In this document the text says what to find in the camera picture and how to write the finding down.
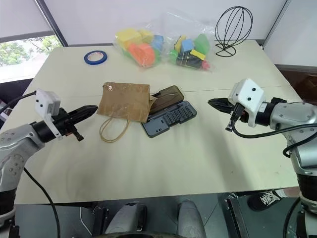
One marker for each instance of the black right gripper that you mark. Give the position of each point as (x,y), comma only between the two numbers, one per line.
(237,112)

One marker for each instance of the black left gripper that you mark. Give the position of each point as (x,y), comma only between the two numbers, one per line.
(63,121)

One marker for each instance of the brown paper bag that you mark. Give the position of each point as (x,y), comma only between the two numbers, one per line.
(123,101)

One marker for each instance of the black pouch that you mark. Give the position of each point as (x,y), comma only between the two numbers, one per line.
(171,116)

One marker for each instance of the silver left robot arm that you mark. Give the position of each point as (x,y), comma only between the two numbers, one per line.
(15,138)

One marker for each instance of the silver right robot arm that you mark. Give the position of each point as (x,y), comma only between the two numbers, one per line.
(292,111)

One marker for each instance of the blue tape roll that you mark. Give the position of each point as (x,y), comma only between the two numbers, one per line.
(87,60)

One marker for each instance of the flat yellow block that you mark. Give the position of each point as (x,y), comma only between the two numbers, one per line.
(197,55)

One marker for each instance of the clear bag with black items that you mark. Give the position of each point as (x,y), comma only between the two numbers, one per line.
(190,54)

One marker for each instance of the large green block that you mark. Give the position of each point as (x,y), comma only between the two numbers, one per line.
(202,43)

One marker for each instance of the blue cube block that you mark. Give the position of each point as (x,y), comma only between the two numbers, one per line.
(188,45)

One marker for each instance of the small round green block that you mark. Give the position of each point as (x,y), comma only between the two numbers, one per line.
(173,55)

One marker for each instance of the orange foam block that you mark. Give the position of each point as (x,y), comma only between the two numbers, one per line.
(142,54)

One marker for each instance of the clear bag with orange block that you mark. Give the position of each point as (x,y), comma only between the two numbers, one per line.
(138,49)

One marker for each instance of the large yellow foam block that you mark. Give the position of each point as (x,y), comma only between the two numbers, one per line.
(127,37)

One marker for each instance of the blue foam block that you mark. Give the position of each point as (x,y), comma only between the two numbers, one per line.
(157,42)

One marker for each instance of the small yellow foam block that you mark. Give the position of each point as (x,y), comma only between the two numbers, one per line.
(145,36)

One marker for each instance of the grey rounded robot leg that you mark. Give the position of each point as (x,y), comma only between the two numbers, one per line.
(190,218)
(123,218)

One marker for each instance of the grey roller blind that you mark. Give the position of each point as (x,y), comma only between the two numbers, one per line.
(22,17)

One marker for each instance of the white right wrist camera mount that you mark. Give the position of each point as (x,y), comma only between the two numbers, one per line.
(250,91)

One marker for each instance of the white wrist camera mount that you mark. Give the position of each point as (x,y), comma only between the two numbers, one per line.
(45,101)
(250,91)

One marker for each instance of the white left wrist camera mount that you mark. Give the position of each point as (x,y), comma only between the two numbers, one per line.
(45,101)

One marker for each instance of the dark window frame post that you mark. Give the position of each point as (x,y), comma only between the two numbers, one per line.
(53,22)

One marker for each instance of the white partition post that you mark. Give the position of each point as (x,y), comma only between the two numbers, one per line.
(275,22)

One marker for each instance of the black metal frame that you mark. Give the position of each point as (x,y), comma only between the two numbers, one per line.
(235,215)

